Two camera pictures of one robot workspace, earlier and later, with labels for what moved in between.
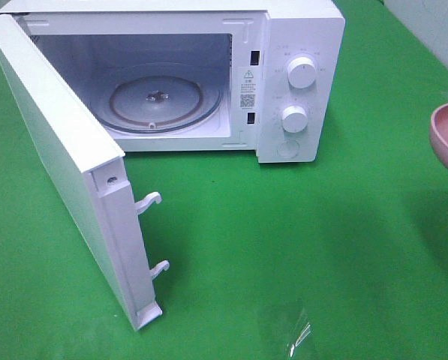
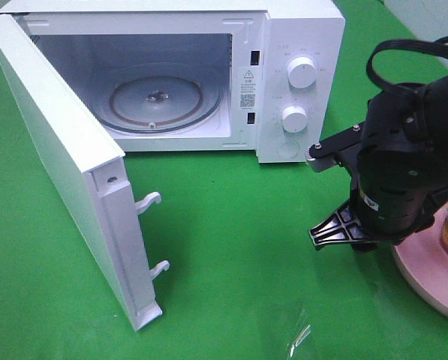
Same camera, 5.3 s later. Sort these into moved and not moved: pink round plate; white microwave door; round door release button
Moved: pink round plate
Not moved: round door release button; white microwave door
